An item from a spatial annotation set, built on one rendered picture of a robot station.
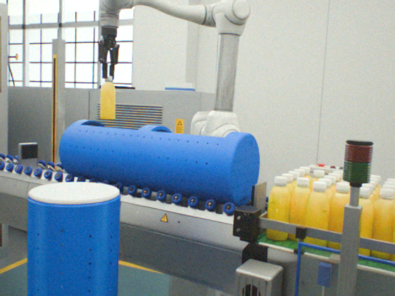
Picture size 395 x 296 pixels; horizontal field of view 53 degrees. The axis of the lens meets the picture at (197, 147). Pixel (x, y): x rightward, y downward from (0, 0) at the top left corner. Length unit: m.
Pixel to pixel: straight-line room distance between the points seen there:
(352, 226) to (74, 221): 0.75
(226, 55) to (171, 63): 2.44
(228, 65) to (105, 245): 1.08
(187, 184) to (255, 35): 3.10
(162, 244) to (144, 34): 3.26
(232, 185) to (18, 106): 3.15
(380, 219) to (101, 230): 0.83
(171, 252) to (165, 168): 0.34
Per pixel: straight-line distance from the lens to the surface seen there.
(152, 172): 1.56
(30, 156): 2.31
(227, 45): 1.96
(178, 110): 3.23
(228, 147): 1.40
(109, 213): 1.25
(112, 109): 1.92
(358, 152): 0.99
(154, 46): 4.48
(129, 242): 1.74
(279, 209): 1.31
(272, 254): 1.28
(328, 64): 4.24
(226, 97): 1.95
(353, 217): 1.03
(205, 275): 1.59
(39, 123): 4.07
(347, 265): 1.07
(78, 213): 1.20
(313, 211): 1.27
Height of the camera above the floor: 1.32
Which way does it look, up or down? 6 degrees down
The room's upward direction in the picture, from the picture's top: 3 degrees clockwise
